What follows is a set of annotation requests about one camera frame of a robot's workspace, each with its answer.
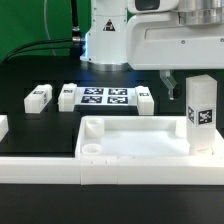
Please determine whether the marker sheet with tags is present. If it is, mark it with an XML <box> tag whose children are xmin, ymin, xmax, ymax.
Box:
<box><xmin>75</xmin><ymin>87</ymin><xmax>137</xmax><ymax>106</ymax></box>

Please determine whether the white L-shaped obstacle fence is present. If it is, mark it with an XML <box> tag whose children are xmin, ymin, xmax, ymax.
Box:
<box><xmin>0</xmin><ymin>155</ymin><xmax>224</xmax><ymax>185</ymax></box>

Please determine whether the black cable pair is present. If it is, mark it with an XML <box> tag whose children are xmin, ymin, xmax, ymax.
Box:
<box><xmin>2</xmin><ymin>37</ymin><xmax>84</xmax><ymax>63</ymax></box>

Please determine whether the white desk top tray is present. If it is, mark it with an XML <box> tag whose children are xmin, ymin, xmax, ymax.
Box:
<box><xmin>75</xmin><ymin>116</ymin><xmax>224</xmax><ymax>168</ymax></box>

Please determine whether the white block left edge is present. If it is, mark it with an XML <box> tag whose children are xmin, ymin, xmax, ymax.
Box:
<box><xmin>0</xmin><ymin>115</ymin><xmax>9</xmax><ymax>142</ymax></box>

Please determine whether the thin white cable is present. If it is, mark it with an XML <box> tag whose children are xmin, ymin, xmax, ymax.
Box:
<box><xmin>43</xmin><ymin>0</ymin><xmax>57</xmax><ymax>57</ymax></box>

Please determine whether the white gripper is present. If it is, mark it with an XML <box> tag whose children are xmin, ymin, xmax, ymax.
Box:
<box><xmin>126</xmin><ymin>0</ymin><xmax>224</xmax><ymax>100</ymax></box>

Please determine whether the black vertical cable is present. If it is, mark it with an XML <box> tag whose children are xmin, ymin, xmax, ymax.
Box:
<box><xmin>70</xmin><ymin>0</ymin><xmax>81</xmax><ymax>38</ymax></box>

